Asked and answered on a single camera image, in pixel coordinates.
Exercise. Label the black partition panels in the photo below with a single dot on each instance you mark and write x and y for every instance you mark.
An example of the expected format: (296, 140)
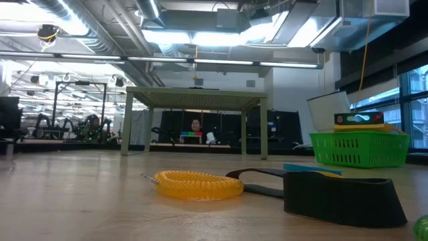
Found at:
(284, 127)

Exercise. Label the yellow green crayon box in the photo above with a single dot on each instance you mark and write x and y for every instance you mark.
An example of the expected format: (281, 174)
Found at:
(354, 118)
(361, 127)

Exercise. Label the long LED light bar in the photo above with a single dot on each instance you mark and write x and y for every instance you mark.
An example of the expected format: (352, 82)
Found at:
(157, 59)

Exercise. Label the orange coil wristband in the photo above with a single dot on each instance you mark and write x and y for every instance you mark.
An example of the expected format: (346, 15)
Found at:
(197, 185)

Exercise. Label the person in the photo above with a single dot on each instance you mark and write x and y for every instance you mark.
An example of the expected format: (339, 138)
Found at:
(92, 125)
(196, 125)

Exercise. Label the window with dark frame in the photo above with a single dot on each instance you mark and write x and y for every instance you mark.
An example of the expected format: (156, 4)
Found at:
(414, 110)

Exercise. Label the wood-top grey workbench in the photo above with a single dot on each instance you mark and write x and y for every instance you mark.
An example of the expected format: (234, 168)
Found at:
(190, 145)
(67, 140)

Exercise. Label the green coil wristband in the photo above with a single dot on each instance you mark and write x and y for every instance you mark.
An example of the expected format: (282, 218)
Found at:
(422, 229)

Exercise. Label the pale green perforated metal shelf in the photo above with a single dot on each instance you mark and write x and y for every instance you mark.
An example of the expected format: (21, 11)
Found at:
(197, 98)

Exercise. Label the green plastic basket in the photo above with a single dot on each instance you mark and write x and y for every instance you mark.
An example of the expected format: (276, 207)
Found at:
(361, 149)

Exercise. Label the blue rubber band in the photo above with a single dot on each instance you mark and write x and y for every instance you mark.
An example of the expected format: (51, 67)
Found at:
(311, 168)

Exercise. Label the black monitor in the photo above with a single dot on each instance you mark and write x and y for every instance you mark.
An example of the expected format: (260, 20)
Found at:
(10, 115)

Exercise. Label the black binder clip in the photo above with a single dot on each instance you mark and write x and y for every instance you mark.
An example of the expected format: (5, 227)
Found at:
(264, 191)

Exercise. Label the grey curtain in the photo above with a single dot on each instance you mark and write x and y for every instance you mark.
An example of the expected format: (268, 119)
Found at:
(138, 127)

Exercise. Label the black gantry frame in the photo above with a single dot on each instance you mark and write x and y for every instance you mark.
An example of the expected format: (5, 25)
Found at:
(80, 83)

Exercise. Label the small rack with coloured bins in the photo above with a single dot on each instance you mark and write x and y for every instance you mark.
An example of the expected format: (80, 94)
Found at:
(191, 134)

